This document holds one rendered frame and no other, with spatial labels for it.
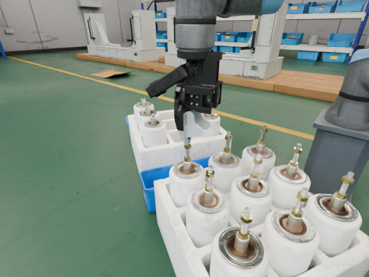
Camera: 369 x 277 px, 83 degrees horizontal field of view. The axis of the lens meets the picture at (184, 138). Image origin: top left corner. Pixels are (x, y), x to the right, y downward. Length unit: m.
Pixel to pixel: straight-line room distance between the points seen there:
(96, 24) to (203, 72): 4.41
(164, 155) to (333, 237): 0.55
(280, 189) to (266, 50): 2.02
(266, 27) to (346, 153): 1.81
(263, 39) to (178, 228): 2.19
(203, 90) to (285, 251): 0.33
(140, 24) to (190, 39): 3.20
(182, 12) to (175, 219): 0.43
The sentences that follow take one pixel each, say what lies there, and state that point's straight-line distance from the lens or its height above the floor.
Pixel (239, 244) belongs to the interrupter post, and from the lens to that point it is 0.39.
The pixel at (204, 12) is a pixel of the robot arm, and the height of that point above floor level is 0.60.
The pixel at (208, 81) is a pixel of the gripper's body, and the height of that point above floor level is 0.49.
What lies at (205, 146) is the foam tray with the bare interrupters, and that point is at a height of 0.15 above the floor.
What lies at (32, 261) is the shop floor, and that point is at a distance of 0.81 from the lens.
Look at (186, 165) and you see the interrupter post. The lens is 0.54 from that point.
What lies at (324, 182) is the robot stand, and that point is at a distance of 0.93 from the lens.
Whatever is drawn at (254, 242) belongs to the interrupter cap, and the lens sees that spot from 0.42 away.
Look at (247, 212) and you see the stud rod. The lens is 0.35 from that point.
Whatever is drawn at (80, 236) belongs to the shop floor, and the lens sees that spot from 0.80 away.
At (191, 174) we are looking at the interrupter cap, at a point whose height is 0.25.
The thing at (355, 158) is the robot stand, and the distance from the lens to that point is 0.87.
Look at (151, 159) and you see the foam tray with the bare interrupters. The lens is 0.81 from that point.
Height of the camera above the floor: 0.58
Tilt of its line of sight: 28 degrees down
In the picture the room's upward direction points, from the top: straight up
